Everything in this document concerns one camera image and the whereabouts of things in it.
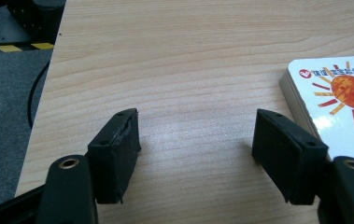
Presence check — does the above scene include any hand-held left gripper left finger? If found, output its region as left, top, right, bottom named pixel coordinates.
left=87, top=107, right=142, bottom=205

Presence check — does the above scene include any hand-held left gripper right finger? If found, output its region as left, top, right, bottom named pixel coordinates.
left=251, top=108, right=330, bottom=206

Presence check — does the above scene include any deck of sun print cards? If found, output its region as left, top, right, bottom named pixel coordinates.
left=278, top=54, right=354, bottom=167

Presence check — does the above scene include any yellow black hazard tape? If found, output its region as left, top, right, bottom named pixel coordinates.
left=0, top=42, right=55, bottom=53

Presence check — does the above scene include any black machine base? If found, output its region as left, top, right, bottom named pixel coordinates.
left=6, top=0, right=67, bottom=45

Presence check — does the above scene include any black cable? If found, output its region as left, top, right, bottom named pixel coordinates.
left=27, top=61, right=51, bottom=131

